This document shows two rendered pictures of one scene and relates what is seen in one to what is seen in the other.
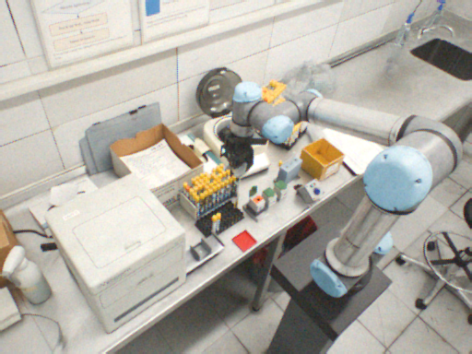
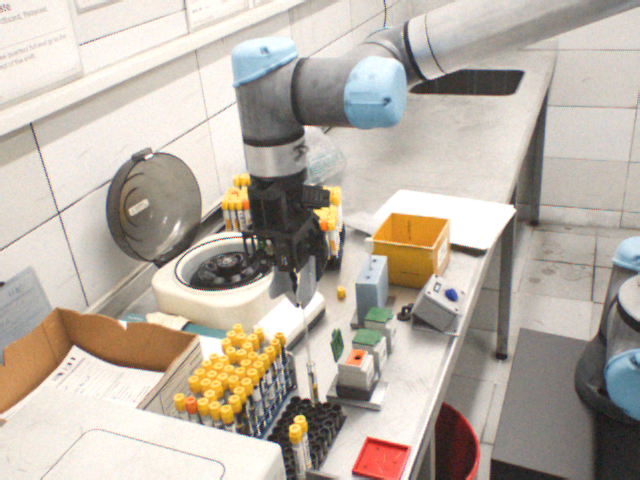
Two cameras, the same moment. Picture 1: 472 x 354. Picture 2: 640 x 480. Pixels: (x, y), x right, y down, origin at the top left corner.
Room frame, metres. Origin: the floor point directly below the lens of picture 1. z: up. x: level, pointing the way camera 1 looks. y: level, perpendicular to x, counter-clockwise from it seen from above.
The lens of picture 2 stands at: (0.18, 0.20, 1.59)
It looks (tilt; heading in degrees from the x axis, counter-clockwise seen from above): 28 degrees down; 341
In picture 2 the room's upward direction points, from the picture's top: 6 degrees counter-clockwise
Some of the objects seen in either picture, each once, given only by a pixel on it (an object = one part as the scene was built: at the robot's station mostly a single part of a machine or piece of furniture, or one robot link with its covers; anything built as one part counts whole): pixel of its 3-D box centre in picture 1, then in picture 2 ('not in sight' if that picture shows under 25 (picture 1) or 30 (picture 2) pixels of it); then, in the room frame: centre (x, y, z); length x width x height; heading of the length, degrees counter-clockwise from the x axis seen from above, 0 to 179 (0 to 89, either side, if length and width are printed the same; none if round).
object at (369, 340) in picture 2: (268, 197); (369, 352); (0.98, -0.14, 0.91); 0.05 x 0.04 x 0.07; 46
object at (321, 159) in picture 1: (321, 159); (411, 250); (1.22, -0.35, 0.92); 0.13 x 0.13 x 0.10; 44
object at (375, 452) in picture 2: (244, 241); (382, 460); (0.78, -0.06, 0.88); 0.07 x 0.07 x 0.01; 46
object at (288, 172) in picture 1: (289, 171); (372, 291); (1.12, -0.21, 0.92); 0.10 x 0.07 x 0.10; 143
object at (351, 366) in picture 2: (256, 204); (356, 373); (0.93, -0.09, 0.92); 0.05 x 0.04 x 0.06; 49
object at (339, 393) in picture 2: (255, 208); (357, 386); (0.93, -0.09, 0.89); 0.09 x 0.05 x 0.04; 49
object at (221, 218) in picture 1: (220, 212); (293, 423); (0.86, 0.04, 0.93); 0.17 x 0.09 x 0.11; 137
